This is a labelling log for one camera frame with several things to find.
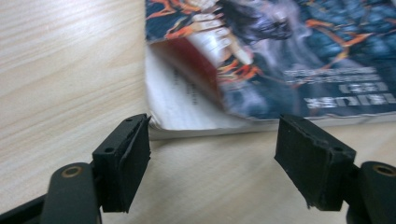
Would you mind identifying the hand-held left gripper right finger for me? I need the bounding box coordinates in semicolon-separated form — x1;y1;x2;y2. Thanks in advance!
274;114;358;213

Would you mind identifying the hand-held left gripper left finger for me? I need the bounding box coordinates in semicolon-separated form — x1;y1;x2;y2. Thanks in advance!
92;113;152;214

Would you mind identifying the dark illustrated magazine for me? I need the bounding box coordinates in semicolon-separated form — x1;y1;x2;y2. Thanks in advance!
144;0;396;140

